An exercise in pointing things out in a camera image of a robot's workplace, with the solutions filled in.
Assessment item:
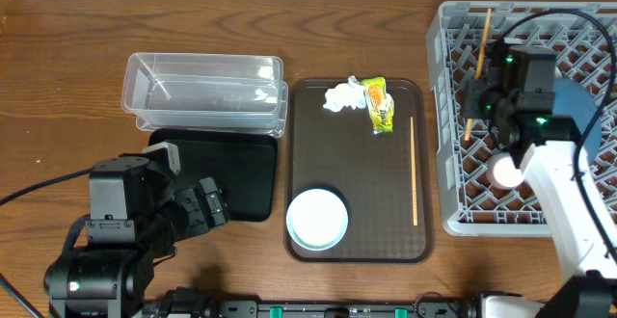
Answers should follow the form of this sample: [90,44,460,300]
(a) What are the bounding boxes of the white pink paper cup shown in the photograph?
[486,152,523,190]

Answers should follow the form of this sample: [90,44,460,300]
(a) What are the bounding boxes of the large dark blue bowl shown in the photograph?
[552,78,602,164]

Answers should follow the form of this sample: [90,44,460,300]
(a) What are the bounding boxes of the wooden chopstick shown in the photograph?
[410,117,418,226]
[464,8,493,141]

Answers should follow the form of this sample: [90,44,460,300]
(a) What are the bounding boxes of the yellow green snack wrapper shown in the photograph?
[361,76,394,134]

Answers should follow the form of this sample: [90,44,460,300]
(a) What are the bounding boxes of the white tissue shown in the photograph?
[323,75,366,113]

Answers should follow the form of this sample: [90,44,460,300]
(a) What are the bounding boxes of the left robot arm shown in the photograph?
[43,151,229,317]

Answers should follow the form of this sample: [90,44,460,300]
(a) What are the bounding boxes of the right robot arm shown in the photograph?
[462,76,616,317]

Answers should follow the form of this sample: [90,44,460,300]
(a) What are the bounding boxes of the grey dishwasher rack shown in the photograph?
[425,1,616,237]

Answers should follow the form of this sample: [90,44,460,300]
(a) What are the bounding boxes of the black plastic bin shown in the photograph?
[148,129,278,222]

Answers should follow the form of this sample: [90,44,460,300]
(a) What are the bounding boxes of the clear plastic bin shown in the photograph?
[121,52,288,138]

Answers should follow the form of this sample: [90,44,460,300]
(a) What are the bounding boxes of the brown plastic serving tray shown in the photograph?
[284,79,434,264]

